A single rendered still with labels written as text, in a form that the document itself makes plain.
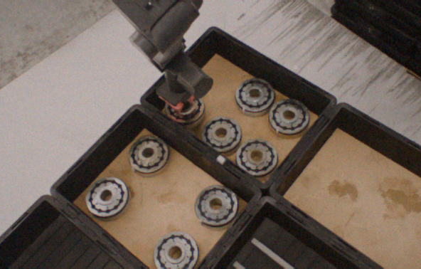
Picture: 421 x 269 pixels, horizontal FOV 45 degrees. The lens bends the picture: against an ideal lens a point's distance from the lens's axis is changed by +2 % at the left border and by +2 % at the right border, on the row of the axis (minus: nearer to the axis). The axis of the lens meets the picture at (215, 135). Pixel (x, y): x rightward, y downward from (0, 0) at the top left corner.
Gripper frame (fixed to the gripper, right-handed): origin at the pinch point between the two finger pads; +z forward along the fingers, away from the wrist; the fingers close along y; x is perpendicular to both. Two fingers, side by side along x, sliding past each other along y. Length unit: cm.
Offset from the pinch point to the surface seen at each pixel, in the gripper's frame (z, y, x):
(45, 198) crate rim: -2.9, -39.5, 6.1
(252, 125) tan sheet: 5.7, 8.5, -15.7
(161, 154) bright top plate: 3.1, -13.2, -4.1
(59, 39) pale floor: 90, 24, 121
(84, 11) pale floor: 89, 44, 124
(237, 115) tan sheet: 5.7, 8.5, -10.9
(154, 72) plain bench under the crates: 19.0, 10.2, 24.5
